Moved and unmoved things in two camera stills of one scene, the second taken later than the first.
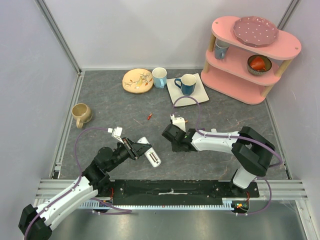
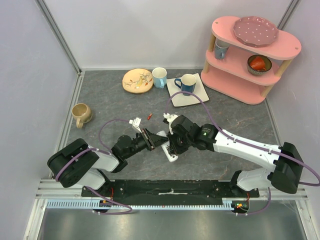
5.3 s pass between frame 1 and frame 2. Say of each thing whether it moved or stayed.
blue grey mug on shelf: stayed
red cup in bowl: stayed
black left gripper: moved
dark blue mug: stayed
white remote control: moved
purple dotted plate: stayed
